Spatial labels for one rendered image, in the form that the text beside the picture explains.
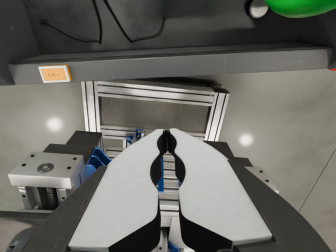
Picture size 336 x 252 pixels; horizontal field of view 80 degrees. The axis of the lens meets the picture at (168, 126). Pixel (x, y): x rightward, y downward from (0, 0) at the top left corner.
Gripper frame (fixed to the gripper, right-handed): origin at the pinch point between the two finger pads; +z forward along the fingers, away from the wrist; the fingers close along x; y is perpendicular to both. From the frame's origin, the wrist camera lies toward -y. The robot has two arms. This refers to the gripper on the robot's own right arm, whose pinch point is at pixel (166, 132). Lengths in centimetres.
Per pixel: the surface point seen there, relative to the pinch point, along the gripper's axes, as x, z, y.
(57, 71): -19.8, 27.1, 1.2
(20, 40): -29.7, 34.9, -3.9
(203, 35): 9.6, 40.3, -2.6
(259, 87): 65, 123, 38
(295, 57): 25.1, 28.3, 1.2
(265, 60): 19.4, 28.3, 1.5
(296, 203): 120, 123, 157
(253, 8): 20.0, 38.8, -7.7
